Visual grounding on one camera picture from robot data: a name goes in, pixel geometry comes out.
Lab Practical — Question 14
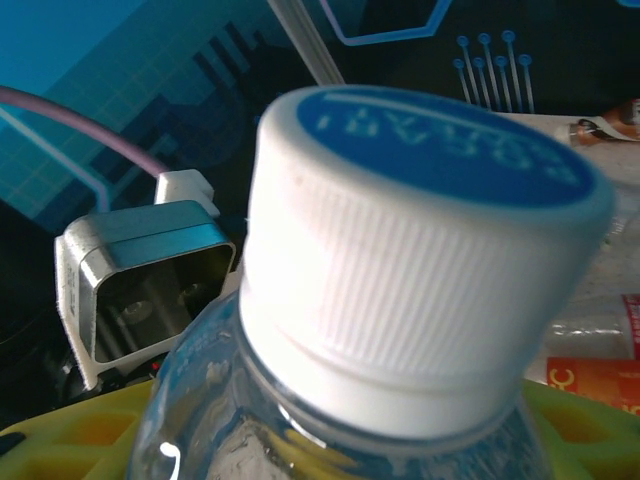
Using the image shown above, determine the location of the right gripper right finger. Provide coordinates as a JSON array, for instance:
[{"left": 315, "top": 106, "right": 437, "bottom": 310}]
[{"left": 517, "top": 379, "right": 640, "bottom": 480}]

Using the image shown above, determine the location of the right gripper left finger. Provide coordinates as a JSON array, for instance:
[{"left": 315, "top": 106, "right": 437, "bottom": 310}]
[{"left": 0, "top": 382, "right": 156, "bottom": 480}]

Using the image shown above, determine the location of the brown tea bottle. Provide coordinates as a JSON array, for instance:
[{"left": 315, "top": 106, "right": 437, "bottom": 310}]
[{"left": 553, "top": 98, "right": 640, "bottom": 150}]

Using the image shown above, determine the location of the red label cola bottle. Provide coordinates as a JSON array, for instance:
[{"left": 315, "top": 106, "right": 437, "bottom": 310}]
[{"left": 549, "top": 293, "right": 640, "bottom": 362}]

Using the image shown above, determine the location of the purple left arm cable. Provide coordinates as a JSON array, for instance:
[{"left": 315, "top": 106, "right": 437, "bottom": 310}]
[{"left": 0, "top": 84, "right": 174, "bottom": 184}]

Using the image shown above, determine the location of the aluminium frame post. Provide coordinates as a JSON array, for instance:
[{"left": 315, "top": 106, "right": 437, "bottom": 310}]
[{"left": 267, "top": 0, "right": 347, "bottom": 87}]

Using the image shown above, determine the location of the tall clear bottle blue label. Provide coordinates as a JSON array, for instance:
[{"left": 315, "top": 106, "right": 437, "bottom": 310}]
[{"left": 122, "top": 85, "right": 617, "bottom": 480}]

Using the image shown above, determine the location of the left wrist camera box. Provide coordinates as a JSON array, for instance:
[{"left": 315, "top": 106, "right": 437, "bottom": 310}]
[{"left": 53, "top": 169, "right": 237, "bottom": 392}]

